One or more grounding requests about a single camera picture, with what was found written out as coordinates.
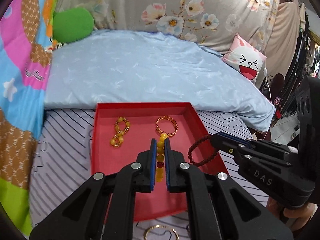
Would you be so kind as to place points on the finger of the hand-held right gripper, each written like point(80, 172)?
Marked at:
point(225, 146)
point(235, 138)

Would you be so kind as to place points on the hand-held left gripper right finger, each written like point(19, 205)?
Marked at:
point(167, 165)

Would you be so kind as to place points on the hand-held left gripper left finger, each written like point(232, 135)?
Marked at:
point(151, 165)

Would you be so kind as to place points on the red cardboard box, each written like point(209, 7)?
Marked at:
point(142, 130)

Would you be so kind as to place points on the thin gold bangle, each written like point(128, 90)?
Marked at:
point(160, 226)

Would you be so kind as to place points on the person's right hand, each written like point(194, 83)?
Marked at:
point(300, 217)

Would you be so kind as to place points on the pink laughing bunny pillow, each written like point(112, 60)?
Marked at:
point(246, 62)

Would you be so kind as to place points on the grey striped bed sheet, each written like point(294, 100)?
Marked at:
point(62, 155)

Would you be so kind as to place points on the light blue quilt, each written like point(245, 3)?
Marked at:
point(150, 67)

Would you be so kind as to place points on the beige hanging cloth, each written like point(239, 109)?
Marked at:
point(282, 35)

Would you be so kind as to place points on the dark hanging clothes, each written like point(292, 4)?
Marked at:
point(307, 50)

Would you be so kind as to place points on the colourful cartoon monkey quilt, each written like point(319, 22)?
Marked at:
point(15, 105)

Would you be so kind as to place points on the green pillow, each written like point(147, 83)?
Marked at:
point(72, 25)

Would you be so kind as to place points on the grey floral sheet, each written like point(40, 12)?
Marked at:
point(125, 0)

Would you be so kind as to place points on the black metal bed frame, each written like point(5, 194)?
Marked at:
point(275, 85)

